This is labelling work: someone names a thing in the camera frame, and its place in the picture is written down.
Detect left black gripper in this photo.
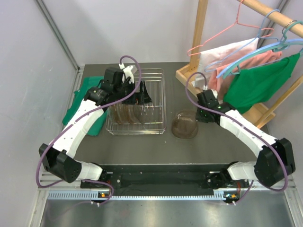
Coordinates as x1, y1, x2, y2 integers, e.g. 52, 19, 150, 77
113, 79, 152, 105

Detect teal plastic hanger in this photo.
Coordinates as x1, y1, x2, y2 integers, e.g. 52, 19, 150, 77
223, 19, 303, 79

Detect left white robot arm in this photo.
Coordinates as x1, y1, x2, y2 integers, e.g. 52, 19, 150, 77
39, 63, 152, 188

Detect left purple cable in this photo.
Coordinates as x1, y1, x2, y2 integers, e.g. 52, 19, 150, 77
36, 55, 142, 207

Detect wooden clothes rack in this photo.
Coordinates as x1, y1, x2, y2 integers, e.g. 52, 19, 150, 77
176, 0, 303, 128

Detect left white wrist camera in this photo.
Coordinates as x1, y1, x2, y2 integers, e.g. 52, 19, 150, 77
119, 63, 137, 83

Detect wire dish rack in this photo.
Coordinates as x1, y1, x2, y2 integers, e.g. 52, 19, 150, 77
106, 68, 166, 135

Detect folded green t-shirt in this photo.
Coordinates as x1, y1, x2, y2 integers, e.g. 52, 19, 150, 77
62, 76, 107, 136

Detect green hanging garment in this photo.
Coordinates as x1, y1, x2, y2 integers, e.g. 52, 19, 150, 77
223, 53, 301, 114

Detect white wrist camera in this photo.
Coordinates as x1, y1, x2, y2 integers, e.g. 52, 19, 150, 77
203, 85, 218, 99
119, 63, 137, 83

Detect white hanging garment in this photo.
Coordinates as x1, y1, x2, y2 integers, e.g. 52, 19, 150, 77
192, 38, 258, 88

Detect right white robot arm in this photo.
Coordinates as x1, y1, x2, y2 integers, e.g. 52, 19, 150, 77
196, 89, 296, 187

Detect pink hanging garment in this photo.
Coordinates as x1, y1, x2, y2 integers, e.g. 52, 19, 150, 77
208, 50, 282, 100

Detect slotted cable duct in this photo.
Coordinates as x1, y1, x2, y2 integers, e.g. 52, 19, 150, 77
47, 190, 236, 201

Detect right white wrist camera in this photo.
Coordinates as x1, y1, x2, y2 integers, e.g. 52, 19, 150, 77
203, 85, 218, 99

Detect light blue plastic hanger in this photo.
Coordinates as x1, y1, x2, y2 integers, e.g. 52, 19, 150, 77
216, 38, 303, 79

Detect clear glass plate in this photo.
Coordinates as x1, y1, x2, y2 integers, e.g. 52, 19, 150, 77
127, 105, 136, 124
122, 105, 130, 124
108, 105, 117, 124

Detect aluminium frame profile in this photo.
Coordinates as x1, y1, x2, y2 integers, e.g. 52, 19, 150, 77
34, 0, 80, 70

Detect pink wire hanger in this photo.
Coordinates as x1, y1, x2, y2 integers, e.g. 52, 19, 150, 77
187, 0, 274, 57

